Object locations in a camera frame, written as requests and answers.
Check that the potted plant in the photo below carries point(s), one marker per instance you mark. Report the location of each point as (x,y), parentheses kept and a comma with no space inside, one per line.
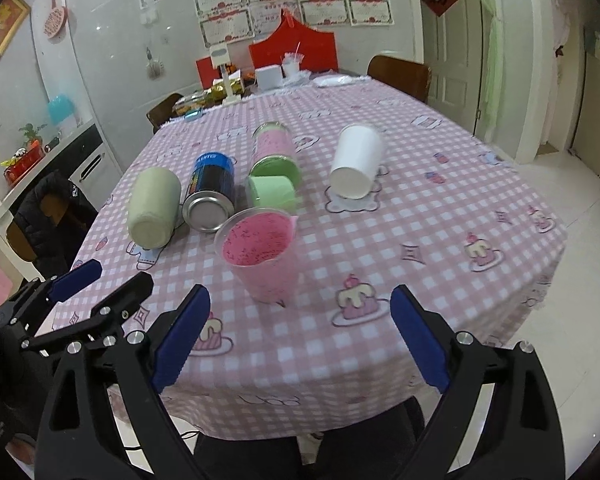
(31,135)

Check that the white door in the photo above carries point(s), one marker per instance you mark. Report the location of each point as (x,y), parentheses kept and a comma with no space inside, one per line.
(452,65)

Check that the small green cup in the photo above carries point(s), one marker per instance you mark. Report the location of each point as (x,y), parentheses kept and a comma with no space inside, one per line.
(274,192)

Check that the white wall hook ornament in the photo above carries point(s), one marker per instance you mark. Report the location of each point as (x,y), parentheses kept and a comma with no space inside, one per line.
(154,66)

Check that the red gift basket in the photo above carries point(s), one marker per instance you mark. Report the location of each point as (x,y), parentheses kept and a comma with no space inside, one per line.
(22,165)

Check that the black and white cabinet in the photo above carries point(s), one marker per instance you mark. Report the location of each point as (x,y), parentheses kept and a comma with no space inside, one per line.
(87,160)

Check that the white paper cup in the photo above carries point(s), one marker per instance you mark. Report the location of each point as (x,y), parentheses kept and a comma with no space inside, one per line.
(356,162)

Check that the pink round wall ornament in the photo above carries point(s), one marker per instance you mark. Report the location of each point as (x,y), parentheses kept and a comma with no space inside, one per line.
(55,20)

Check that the white box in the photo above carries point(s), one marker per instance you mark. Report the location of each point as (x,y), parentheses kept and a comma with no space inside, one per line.
(270,77)

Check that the pink plastic cup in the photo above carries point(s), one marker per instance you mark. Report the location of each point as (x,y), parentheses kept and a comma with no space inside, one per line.
(262,260)

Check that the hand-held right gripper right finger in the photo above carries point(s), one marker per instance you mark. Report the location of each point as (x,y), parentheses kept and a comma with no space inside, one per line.
(422,345)

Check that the gold framed picture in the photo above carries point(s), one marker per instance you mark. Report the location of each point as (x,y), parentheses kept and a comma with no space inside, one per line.
(2,25)

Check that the black jacket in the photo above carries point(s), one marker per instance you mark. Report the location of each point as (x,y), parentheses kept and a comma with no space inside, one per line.
(45,220)

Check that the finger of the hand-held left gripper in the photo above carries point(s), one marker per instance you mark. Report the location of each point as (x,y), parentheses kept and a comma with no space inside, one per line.
(127,297)
(75,277)

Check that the pink checkered tablecloth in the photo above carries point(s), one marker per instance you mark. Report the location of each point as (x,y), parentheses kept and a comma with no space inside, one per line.
(380,270)

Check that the clear cup with straws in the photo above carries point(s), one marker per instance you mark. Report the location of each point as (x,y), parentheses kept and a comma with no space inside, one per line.
(291,67)

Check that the pale green cup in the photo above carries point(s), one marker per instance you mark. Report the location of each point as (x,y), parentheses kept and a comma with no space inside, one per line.
(152,207)

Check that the blue metal can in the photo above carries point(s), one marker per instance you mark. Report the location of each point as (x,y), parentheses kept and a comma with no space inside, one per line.
(211,190)

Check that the pink and green cup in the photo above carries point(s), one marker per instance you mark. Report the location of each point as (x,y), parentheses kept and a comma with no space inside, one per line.
(275,152)

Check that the brown wooden chair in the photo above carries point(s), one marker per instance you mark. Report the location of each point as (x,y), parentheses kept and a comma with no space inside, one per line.
(402,77)
(164,110)

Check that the pile of snack packets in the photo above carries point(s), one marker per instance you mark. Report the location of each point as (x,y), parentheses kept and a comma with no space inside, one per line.
(215,97)

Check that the red box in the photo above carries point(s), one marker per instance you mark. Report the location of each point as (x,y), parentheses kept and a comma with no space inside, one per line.
(206,71)

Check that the green curtain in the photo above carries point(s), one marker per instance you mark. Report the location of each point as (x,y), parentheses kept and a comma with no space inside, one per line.
(490,60)

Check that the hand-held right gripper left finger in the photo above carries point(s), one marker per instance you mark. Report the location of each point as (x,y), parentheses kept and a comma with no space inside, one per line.
(180,345)

